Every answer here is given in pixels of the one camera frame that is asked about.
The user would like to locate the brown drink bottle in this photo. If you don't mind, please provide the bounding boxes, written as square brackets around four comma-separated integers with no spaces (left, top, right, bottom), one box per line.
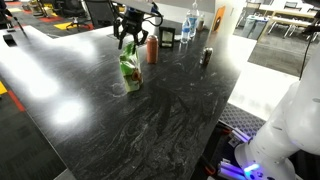
[196,13,206,33]

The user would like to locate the black swivel chair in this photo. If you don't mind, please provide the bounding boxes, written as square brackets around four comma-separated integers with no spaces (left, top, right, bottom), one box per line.
[60,0,95,32]

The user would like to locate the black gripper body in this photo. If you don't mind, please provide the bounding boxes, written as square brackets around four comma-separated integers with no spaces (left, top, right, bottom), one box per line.
[119,9,146,36]

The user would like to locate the tall clear water bottle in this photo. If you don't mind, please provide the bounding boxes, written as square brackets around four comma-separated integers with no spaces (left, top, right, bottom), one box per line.
[187,0,200,38]

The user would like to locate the grey waste bins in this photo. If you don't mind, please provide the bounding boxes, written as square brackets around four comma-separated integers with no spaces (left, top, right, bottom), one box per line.
[240,14,268,40]

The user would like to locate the small clear water bottle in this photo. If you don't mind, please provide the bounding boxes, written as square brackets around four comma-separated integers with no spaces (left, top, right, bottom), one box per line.
[180,17,192,45]

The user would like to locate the green snack bag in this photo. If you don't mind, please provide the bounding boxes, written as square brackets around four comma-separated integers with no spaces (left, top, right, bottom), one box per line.
[118,41,145,94]

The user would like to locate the bundle of cables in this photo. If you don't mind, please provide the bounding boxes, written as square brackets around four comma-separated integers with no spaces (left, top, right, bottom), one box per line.
[199,121,254,180]

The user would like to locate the person in dark clothes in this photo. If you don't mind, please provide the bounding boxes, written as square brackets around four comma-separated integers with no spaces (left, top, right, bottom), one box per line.
[0,0,16,30]

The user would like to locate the small black box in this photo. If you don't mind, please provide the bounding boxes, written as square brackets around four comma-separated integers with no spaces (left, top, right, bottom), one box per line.
[2,33,18,48]

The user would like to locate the orange wall poster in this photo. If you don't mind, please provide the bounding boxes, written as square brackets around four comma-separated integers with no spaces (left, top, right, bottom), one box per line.
[211,5,227,33]

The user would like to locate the orange soda can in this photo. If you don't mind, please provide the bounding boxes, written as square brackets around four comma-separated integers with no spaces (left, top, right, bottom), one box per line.
[146,34,160,65]

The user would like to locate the black perforated mat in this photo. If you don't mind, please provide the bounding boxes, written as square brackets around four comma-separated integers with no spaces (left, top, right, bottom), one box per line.
[218,102,268,139]

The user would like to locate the wooden office table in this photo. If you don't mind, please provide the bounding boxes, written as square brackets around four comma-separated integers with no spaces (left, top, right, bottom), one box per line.
[265,7,319,36]

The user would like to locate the brown root beer can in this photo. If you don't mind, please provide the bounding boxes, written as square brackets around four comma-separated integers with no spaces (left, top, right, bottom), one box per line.
[199,46,214,67]

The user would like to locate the black hanging cable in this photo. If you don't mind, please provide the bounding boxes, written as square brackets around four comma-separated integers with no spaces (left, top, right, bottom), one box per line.
[298,30,317,82]

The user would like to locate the black office chair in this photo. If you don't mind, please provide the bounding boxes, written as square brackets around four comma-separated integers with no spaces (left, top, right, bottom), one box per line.
[83,0,119,30]

